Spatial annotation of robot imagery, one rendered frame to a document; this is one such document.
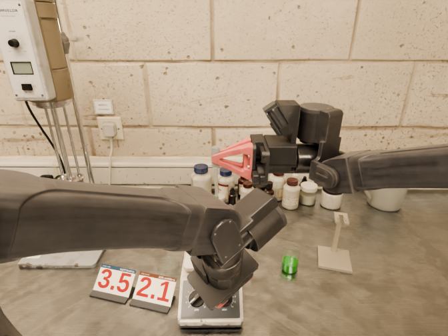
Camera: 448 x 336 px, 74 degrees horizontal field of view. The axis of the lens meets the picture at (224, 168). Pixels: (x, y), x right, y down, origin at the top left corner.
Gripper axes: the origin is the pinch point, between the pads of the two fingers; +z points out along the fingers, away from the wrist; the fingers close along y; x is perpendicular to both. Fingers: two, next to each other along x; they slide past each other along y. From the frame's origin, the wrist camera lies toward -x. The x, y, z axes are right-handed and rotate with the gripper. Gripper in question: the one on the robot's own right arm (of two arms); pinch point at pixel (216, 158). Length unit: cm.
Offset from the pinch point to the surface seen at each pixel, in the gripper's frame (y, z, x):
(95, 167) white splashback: -48, 46, 24
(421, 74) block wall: -50, -67, -9
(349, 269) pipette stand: -3.9, -32.4, 31.5
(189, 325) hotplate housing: 11.5, 5.3, 30.8
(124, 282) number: 1.2, 21.1, 30.2
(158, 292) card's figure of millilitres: 3.7, 12.9, 30.5
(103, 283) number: 0.7, 26.2, 30.9
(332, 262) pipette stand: -6.5, -29.1, 31.5
